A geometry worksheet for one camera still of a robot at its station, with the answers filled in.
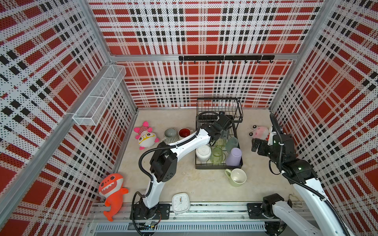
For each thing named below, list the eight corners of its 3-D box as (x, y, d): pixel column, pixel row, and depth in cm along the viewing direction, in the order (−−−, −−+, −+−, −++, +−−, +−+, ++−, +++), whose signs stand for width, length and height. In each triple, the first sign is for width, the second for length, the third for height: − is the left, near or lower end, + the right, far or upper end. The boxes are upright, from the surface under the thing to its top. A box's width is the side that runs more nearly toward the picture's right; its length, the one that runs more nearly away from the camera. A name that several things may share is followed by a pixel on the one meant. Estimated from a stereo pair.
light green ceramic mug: (225, 188, 83) (228, 183, 75) (223, 174, 88) (226, 168, 80) (243, 188, 82) (248, 183, 75) (241, 174, 88) (245, 168, 80)
